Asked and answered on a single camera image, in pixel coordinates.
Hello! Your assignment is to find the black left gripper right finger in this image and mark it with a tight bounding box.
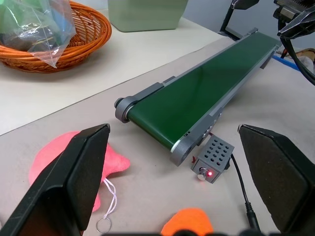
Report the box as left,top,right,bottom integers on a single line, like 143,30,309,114
237,123,315,236

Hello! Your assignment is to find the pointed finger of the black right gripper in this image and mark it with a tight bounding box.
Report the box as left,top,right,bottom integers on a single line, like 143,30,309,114
277,11,315,40

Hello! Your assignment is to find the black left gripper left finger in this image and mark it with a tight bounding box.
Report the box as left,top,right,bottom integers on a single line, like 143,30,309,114
0,123,111,236

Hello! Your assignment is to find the grey control box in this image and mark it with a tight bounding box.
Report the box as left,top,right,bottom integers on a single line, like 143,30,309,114
190,137,236,184

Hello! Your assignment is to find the green conveyor belt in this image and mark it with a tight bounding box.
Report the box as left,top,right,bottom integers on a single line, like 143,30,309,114
114,28,283,168

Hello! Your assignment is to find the beige plush toy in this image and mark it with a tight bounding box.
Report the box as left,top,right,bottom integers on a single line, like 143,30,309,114
294,48,315,65

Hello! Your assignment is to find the blue strip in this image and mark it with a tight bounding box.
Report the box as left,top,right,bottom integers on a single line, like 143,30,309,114
272,54,305,72

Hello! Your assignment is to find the pink plush toy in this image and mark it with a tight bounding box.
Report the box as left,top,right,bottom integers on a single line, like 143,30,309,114
29,131,131,234

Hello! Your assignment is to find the black metal stand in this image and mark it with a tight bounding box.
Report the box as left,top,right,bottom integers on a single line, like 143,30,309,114
218,0,259,41

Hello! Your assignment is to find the orange plush toy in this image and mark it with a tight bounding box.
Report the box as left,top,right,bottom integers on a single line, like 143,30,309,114
160,208,214,236

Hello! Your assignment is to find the pale green plastic container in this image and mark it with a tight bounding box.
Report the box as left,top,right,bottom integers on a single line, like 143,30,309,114
107,0,188,33

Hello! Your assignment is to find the clear plastic bag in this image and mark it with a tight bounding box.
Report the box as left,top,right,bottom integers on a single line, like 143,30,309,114
0,0,77,70

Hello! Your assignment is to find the orange wicker basket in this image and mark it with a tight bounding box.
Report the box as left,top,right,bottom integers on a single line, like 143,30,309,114
0,0,113,74

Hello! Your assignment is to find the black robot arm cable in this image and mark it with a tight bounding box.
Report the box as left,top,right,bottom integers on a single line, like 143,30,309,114
278,19,315,86

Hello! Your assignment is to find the black power cable with plug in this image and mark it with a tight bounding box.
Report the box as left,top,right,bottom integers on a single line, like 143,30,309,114
228,153,262,232

